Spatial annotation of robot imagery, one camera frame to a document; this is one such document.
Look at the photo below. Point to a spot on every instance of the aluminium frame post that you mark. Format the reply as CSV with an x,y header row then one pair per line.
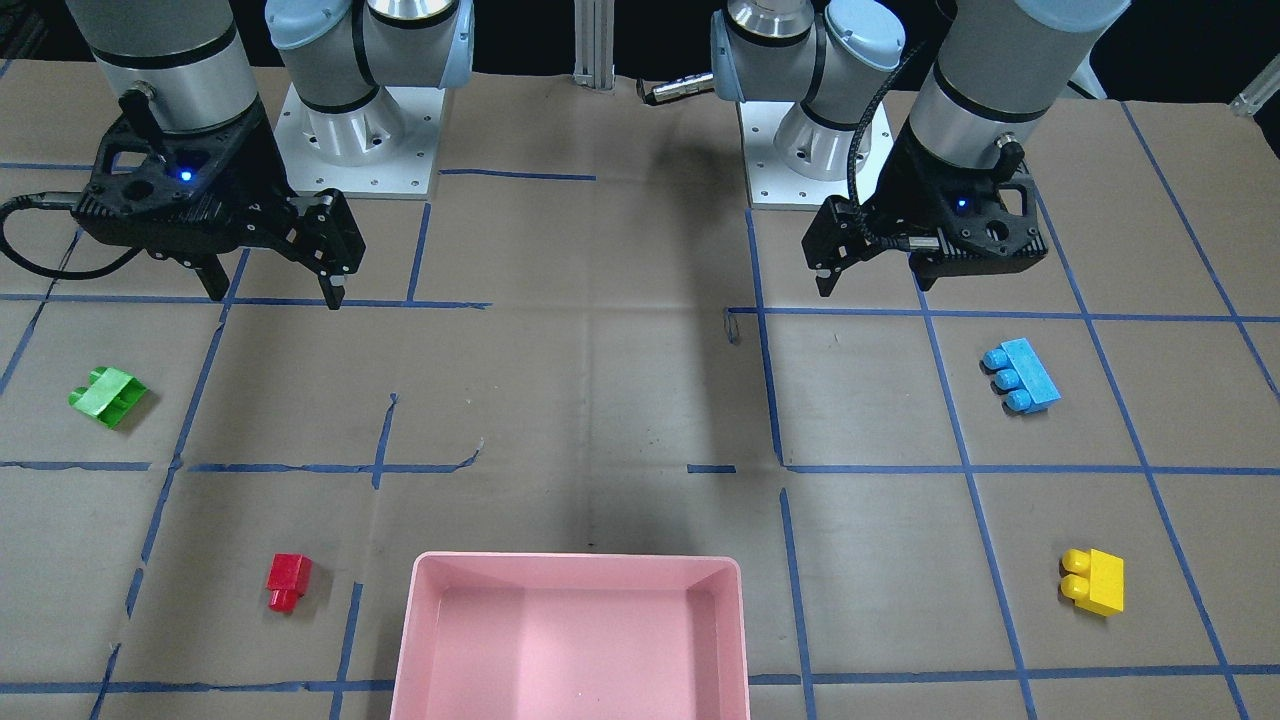
x,y
593,41

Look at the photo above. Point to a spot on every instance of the green toy block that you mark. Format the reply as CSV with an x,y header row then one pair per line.
x,y
109,395

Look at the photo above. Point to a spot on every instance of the blue toy block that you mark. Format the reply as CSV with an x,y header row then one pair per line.
x,y
1019,374

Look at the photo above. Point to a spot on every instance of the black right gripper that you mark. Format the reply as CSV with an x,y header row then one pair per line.
x,y
258,160

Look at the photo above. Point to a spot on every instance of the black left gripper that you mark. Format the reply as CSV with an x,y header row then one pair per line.
x,y
908,178

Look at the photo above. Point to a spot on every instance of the pink plastic box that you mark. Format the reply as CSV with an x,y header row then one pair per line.
x,y
572,636

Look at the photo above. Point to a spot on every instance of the red toy block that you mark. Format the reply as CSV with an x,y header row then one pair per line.
x,y
288,579

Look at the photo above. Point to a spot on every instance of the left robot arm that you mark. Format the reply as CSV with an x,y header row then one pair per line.
x,y
999,69

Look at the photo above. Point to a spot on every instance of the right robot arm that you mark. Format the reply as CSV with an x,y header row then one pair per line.
x,y
187,57

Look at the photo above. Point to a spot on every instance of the silver cable connector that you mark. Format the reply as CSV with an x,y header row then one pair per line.
x,y
675,90

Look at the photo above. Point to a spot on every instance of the yellow toy block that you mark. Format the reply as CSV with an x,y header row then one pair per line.
x,y
1094,580

